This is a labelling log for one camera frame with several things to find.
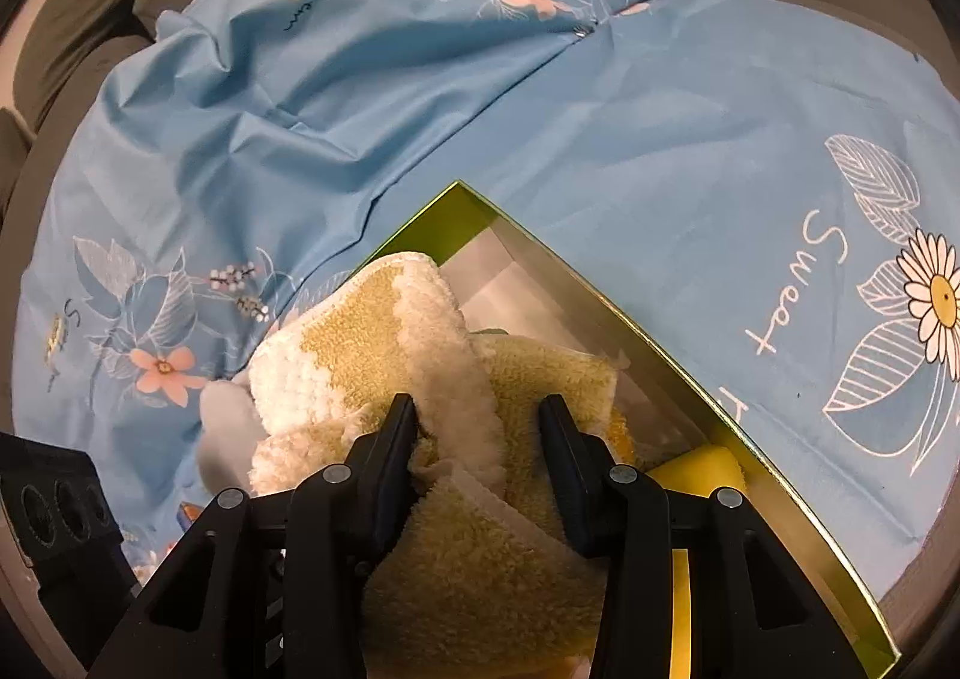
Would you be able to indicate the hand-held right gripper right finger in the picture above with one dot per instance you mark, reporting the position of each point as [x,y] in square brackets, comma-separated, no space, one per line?
[562,469]

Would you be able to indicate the white cloth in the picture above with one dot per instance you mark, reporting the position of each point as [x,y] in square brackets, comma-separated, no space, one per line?
[225,431]

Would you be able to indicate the yellow and white towel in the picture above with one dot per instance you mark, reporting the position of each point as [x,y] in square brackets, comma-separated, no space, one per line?
[337,349]

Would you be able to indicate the blue floral bed sheet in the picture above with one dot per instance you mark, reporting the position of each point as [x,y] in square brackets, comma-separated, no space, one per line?
[600,124]

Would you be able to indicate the green box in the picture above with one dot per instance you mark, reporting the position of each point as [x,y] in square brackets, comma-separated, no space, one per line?
[585,296]

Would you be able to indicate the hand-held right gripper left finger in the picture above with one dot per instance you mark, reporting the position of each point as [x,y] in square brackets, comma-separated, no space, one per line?
[394,461]

